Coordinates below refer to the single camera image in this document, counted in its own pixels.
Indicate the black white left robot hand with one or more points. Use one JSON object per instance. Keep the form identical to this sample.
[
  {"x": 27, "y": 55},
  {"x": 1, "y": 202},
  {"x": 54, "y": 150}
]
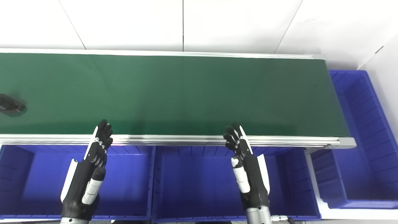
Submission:
[{"x": 80, "y": 183}]

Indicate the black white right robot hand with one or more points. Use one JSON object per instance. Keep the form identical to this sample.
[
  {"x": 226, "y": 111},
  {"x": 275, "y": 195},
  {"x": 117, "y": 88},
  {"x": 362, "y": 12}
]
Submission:
[{"x": 255, "y": 180}]

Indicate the black metal flange part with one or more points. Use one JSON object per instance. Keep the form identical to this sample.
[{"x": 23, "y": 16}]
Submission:
[{"x": 11, "y": 104}]

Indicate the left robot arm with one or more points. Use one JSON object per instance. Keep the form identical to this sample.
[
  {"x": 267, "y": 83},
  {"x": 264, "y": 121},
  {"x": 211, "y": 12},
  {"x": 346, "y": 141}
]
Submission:
[{"x": 73, "y": 221}]

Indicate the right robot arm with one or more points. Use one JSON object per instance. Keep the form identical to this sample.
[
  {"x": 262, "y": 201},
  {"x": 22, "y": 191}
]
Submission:
[{"x": 258, "y": 216}]

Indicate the blue plastic bin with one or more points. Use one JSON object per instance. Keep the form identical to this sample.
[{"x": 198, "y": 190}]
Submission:
[
  {"x": 367, "y": 149},
  {"x": 199, "y": 183},
  {"x": 130, "y": 183}
]

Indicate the green conveyor belt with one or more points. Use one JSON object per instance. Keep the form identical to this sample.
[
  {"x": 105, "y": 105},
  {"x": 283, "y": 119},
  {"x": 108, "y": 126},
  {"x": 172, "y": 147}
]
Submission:
[
  {"x": 186, "y": 93},
  {"x": 186, "y": 140}
]

